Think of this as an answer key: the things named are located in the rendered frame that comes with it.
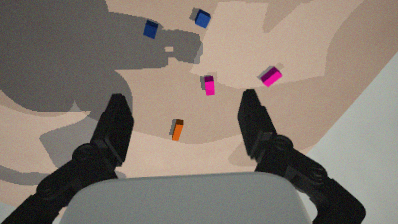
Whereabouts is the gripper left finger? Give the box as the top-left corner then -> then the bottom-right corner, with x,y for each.
1,94 -> 134,224

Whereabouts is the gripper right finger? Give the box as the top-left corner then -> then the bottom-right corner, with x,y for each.
237,89 -> 366,224

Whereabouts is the orange rod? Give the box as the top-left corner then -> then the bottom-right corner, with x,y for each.
172,119 -> 183,141

